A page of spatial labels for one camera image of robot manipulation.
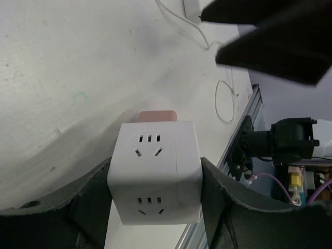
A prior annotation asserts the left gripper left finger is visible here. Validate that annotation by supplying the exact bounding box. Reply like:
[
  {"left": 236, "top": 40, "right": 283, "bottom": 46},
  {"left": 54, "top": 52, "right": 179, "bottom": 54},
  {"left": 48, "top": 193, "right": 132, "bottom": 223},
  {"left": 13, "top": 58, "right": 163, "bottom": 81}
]
[{"left": 1, "top": 158, "right": 112, "bottom": 248}]

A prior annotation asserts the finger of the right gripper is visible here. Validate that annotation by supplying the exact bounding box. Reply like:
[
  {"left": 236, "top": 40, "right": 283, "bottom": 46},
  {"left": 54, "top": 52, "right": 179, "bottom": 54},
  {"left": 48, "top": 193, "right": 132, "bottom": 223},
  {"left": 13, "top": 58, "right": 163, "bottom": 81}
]
[
  {"left": 200, "top": 0, "right": 331, "bottom": 25},
  {"left": 215, "top": 16, "right": 331, "bottom": 86}
]

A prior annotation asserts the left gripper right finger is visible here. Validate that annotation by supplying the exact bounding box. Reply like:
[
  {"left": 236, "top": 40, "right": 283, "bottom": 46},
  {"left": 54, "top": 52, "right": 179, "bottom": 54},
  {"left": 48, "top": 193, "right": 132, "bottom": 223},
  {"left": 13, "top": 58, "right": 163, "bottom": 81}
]
[{"left": 201, "top": 158, "right": 331, "bottom": 248}]

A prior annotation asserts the white charger block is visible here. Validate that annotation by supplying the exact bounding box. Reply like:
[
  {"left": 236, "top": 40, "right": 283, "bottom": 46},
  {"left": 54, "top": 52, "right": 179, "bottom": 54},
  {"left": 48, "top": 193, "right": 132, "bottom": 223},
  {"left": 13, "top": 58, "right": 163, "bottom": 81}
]
[{"left": 183, "top": 0, "right": 202, "bottom": 23}]

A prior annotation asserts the white power strip socket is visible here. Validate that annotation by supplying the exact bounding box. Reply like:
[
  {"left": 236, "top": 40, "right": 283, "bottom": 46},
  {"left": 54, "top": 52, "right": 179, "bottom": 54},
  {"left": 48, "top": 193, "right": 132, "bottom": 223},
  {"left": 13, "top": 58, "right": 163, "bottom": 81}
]
[{"left": 107, "top": 121, "right": 203, "bottom": 226}]

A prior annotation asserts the pink plug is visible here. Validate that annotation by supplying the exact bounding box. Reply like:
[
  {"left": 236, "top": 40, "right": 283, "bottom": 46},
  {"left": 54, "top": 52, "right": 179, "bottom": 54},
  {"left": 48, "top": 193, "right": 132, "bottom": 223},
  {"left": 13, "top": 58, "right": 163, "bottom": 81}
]
[{"left": 138, "top": 110, "right": 177, "bottom": 122}]

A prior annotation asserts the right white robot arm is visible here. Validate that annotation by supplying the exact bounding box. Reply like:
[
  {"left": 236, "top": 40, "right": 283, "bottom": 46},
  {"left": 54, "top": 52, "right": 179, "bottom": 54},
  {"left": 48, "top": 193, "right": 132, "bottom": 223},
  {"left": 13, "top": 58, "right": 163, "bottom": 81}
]
[{"left": 200, "top": 1, "right": 331, "bottom": 163}]

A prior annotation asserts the aluminium front rail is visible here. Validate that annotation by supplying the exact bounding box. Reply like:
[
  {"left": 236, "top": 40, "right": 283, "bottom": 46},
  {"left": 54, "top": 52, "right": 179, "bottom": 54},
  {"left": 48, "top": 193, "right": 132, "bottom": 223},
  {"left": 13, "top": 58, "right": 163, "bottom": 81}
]
[{"left": 176, "top": 85, "right": 264, "bottom": 248}]

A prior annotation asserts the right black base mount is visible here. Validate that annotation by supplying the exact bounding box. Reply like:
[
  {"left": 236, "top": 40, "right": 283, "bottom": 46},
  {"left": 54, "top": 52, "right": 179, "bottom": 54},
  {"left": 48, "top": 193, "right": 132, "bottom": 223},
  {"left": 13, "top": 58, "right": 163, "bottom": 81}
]
[{"left": 226, "top": 116, "right": 253, "bottom": 181}]

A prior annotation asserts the white thin cable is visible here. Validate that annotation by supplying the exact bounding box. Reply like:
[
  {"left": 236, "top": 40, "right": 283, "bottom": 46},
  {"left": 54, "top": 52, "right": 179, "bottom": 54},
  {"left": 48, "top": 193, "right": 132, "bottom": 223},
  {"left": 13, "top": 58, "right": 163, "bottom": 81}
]
[{"left": 155, "top": 0, "right": 241, "bottom": 123}]

